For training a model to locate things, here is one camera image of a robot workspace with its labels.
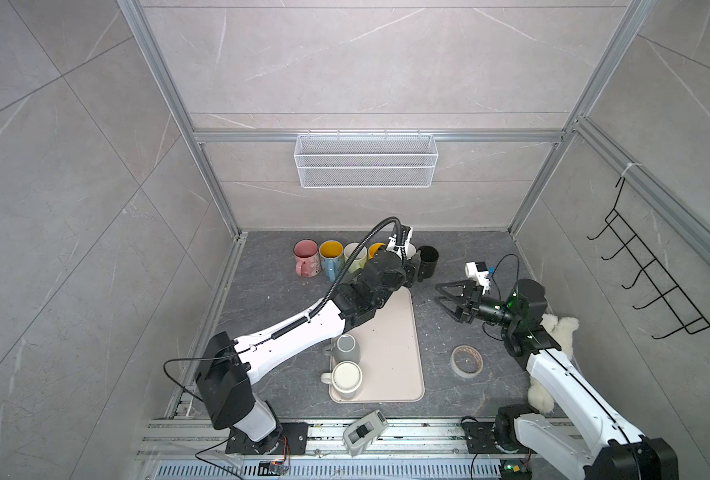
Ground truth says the grey camera box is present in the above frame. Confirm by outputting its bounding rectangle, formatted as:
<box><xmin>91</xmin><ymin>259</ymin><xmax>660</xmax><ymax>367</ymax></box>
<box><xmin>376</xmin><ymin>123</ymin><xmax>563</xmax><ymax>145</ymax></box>
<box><xmin>342</xmin><ymin>410</ymin><xmax>389</xmax><ymax>457</ymax></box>

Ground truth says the white wire mesh basket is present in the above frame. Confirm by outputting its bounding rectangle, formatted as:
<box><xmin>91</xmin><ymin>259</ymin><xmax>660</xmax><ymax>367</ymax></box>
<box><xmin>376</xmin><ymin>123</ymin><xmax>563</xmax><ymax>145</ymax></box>
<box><xmin>294</xmin><ymin>133</ymin><xmax>439</xmax><ymax>189</ymax></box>

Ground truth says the white mug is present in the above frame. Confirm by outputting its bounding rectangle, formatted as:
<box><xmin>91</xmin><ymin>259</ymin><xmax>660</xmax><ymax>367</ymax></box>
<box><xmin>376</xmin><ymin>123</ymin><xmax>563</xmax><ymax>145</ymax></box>
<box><xmin>320</xmin><ymin>361</ymin><xmax>364</xmax><ymax>400</ymax></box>

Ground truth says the tape roll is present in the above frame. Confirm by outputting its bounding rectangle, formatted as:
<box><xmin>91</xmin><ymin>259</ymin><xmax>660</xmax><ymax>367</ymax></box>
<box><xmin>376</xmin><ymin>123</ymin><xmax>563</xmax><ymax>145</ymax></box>
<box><xmin>450</xmin><ymin>345</ymin><xmax>484</xmax><ymax>379</ymax></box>

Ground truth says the black wire hook rack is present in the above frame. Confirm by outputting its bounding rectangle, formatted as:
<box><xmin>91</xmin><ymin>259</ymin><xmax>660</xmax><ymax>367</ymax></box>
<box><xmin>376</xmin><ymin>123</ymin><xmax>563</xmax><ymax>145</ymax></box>
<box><xmin>586</xmin><ymin>178</ymin><xmax>710</xmax><ymax>340</ymax></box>

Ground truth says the white teddy bear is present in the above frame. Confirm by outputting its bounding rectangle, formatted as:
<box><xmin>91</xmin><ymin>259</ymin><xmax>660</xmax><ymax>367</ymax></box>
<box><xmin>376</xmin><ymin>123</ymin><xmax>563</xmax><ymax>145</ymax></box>
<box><xmin>527</xmin><ymin>313</ymin><xmax>579</xmax><ymax>415</ymax></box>

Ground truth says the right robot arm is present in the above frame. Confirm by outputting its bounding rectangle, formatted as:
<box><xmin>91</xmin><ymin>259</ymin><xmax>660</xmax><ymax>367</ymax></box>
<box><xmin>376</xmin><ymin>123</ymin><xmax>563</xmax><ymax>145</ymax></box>
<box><xmin>436</xmin><ymin>262</ymin><xmax>679</xmax><ymax>479</ymax></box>

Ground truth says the black mug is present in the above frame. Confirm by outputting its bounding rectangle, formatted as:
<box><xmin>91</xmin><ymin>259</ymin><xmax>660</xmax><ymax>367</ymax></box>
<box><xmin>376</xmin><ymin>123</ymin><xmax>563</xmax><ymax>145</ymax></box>
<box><xmin>417</xmin><ymin>245</ymin><xmax>439</xmax><ymax>282</ymax></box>

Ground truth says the light green mug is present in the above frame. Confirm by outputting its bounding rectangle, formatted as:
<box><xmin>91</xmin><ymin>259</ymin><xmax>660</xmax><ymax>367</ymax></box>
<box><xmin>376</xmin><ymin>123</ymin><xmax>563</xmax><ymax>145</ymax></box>
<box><xmin>344</xmin><ymin>242</ymin><xmax>368</xmax><ymax>274</ymax></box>

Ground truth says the yellow mug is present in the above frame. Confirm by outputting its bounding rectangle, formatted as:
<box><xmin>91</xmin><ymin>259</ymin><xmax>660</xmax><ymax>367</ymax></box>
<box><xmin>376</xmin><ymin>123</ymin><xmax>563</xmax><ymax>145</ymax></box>
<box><xmin>368</xmin><ymin>242</ymin><xmax>386</xmax><ymax>260</ymax></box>

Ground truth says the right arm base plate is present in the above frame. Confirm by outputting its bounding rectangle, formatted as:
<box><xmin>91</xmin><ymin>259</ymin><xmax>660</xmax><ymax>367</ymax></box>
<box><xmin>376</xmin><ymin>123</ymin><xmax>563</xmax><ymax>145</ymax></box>
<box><xmin>460</xmin><ymin>421</ymin><xmax>525</xmax><ymax>455</ymax></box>

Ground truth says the blue butterfly mug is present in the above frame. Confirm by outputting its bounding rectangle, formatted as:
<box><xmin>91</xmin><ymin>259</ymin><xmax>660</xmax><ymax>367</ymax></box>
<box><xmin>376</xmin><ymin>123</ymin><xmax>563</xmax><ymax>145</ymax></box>
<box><xmin>319</xmin><ymin>240</ymin><xmax>345</xmax><ymax>281</ymax></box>

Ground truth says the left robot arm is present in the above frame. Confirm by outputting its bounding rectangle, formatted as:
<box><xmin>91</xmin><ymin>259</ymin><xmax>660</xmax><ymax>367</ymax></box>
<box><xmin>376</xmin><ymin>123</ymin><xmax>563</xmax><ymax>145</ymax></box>
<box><xmin>182</xmin><ymin>216</ymin><xmax>418</xmax><ymax>454</ymax></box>

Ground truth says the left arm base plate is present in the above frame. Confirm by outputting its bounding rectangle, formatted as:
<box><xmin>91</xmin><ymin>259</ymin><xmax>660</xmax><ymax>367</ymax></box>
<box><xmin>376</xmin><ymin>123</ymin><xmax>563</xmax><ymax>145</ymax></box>
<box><xmin>225</xmin><ymin>422</ymin><xmax>309</xmax><ymax>455</ymax></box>

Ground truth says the grey mug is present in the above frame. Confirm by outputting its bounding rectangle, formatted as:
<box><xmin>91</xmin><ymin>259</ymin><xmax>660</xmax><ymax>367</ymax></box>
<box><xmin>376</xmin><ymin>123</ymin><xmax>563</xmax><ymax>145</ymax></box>
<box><xmin>322</xmin><ymin>334</ymin><xmax>361</xmax><ymax>364</ymax></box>

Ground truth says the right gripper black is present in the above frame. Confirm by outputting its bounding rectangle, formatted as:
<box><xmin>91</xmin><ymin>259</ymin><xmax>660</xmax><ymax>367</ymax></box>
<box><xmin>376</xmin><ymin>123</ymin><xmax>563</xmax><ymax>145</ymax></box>
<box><xmin>435</xmin><ymin>283</ymin><xmax>521</xmax><ymax>332</ymax></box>

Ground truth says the dark green mug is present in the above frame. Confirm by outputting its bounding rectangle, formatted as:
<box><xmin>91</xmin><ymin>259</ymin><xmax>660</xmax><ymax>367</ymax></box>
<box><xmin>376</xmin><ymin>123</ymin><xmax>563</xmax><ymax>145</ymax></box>
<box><xmin>396</xmin><ymin>241</ymin><xmax>416</xmax><ymax>260</ymax></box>

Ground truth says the beige plastic tray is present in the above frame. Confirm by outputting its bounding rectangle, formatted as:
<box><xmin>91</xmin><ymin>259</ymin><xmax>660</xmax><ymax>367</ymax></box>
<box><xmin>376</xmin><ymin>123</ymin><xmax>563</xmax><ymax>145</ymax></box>
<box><xmin>328</xmin><ymin>287</ymin><xmax>425</xmax><ymax>404</ymax></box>

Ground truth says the pink patterned mug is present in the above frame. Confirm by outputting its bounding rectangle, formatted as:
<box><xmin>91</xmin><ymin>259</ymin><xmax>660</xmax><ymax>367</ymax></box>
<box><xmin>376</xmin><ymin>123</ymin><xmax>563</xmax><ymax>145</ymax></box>
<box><xmin>293</xmin><ymin>239</ymin><xmax>321</xmax><ymax>278</ymax></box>

